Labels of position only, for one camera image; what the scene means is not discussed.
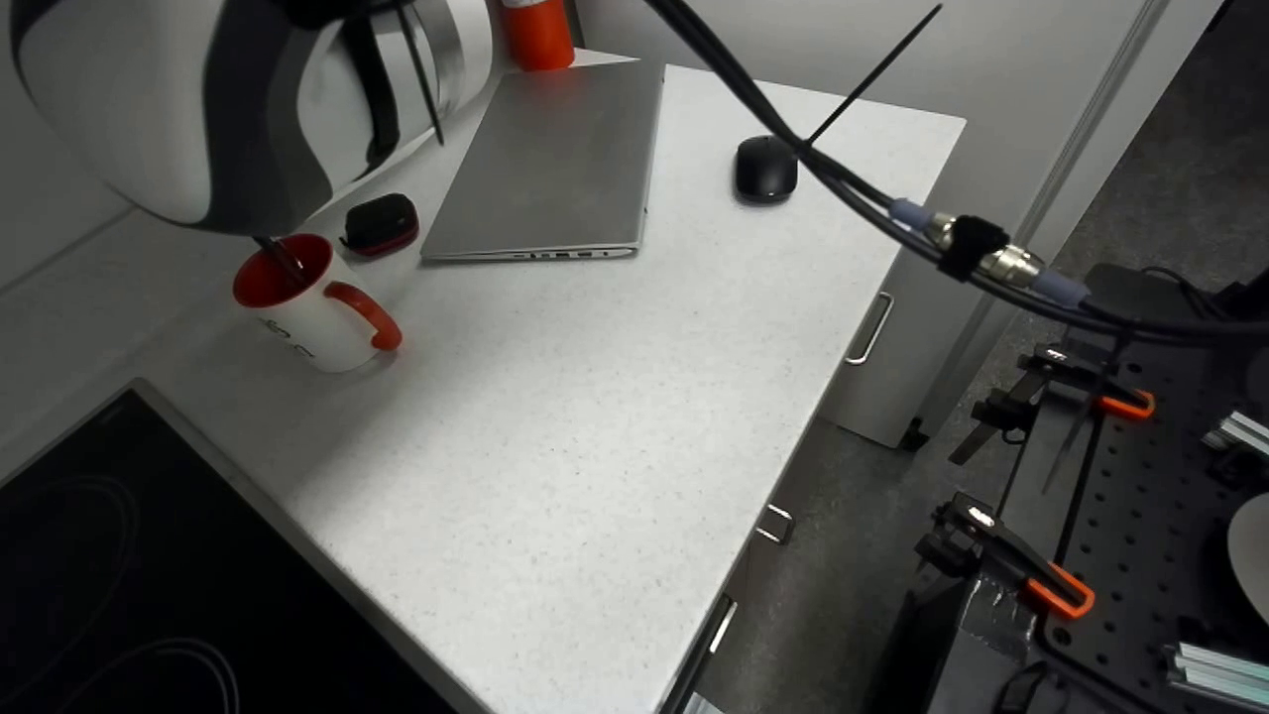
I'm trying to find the orange-red cylinder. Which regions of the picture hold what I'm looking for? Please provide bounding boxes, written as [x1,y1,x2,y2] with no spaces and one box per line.
[495,0,583,76]

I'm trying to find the silver drawer handle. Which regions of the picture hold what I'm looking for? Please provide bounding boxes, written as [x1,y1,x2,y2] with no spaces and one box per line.
[755,500,798,548]
[701,593,741,661]
[842,288,899,374]

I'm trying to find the black pen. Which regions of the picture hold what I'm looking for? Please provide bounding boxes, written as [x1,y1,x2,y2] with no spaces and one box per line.
[250,231,319,288]

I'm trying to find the grey closed laptop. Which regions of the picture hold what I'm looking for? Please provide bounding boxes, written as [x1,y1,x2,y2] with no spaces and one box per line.
[416,61,672,268]

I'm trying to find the aluminium profile piece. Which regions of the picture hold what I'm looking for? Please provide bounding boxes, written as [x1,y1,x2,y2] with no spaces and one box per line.
[1198,406,1269,469]
[1164,637,1269,714]

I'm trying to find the cabinet drawer front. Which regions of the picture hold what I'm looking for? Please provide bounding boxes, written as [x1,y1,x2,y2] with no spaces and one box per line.
[823,235,1008,452]

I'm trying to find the small black and red case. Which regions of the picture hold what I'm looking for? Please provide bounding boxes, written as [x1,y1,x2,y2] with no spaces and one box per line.
[339,191,423,264]

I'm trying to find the black glass cooktop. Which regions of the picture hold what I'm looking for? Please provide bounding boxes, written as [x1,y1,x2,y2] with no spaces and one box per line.
[0,375,460,714]

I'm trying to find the white round plate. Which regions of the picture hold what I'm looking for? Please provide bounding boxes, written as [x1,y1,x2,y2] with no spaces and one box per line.
[1223,489,1269,625]

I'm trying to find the black computer mouse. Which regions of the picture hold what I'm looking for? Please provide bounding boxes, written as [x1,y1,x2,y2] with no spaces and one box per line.
[733,132,803,207]

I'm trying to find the black zip tie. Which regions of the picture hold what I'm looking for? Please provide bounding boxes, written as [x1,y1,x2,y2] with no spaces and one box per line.
[803,0,950,149]

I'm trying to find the black perforated board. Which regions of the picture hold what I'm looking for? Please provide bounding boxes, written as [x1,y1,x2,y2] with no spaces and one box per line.
[1026,344,1269,714]

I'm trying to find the thick black cable bundle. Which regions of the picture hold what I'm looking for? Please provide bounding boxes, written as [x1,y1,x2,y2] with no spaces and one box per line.
[644,0,1269,350]

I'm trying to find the black clamp with orange handle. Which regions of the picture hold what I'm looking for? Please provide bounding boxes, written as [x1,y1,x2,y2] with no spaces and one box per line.
[917,493,1104,625]
[967,342,1164,469]

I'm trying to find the white mug with red handle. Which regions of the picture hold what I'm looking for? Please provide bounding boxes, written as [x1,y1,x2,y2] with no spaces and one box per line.
[230,231,410,382]

